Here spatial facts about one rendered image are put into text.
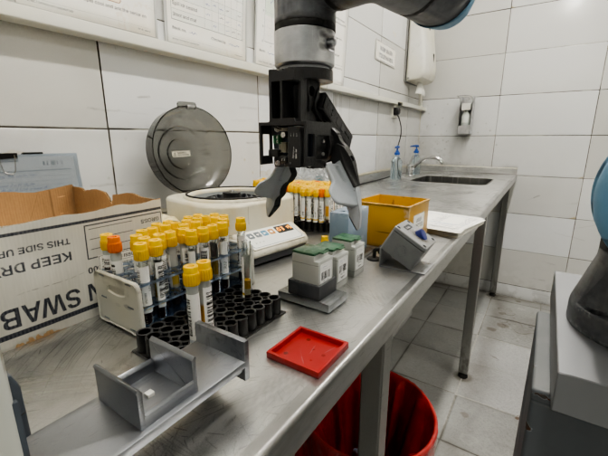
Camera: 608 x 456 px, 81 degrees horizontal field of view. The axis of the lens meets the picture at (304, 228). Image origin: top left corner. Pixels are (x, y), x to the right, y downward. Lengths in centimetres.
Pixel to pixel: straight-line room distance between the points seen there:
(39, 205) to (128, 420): 57
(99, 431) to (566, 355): 40
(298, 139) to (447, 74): 255
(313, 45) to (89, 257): 39
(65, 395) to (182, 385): 14
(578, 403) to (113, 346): 47
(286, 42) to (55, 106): 57
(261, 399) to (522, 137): 263
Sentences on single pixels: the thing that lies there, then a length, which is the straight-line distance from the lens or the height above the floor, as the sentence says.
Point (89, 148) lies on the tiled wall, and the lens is 93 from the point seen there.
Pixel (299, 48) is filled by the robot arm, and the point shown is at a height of 121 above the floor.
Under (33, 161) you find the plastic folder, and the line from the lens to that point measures 85.
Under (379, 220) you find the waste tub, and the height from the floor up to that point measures 94.
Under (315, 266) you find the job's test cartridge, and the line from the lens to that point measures 51.
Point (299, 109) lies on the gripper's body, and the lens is 45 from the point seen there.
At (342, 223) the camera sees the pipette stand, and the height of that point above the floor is 95.
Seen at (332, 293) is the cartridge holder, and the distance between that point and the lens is 54.
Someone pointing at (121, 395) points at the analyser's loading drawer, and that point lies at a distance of 31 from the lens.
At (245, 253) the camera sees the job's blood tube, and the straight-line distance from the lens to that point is 49.
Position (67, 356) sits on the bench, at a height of 88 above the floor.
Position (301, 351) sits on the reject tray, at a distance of 43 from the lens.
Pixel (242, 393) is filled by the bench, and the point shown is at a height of 88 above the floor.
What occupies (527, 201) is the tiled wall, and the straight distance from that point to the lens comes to 286.
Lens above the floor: 111
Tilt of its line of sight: 14 degrees down
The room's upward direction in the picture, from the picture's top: straight up
